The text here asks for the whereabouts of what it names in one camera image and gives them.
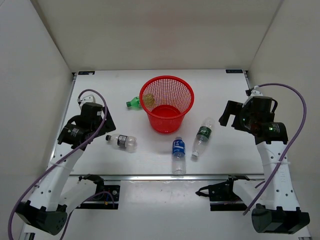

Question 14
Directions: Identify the clear bottle blue label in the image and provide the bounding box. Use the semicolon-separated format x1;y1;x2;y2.
172;136;186;176

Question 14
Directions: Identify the red mesh plastic bin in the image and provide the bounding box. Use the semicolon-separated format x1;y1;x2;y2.
139;75;195;134

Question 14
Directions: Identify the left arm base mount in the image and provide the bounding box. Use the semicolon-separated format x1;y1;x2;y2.
77;174;121;210

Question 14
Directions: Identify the green plastic bottle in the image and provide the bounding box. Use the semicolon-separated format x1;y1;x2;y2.
126;96;142;110

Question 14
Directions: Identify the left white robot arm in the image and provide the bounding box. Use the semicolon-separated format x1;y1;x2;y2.
13;102;116;236

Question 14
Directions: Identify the clear bottle green label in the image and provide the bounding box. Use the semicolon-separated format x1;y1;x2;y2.
191;117;215;159

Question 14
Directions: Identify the aluminium table front rail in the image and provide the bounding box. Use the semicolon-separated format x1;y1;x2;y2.
68;174;267;182

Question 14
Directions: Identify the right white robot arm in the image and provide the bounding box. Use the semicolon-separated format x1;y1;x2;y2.
218;96;310;235

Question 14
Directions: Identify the clear bottle black label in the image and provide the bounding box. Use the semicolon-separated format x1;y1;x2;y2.
105;134;137;153

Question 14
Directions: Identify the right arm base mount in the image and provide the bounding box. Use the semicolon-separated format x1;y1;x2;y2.
195;175;250;212

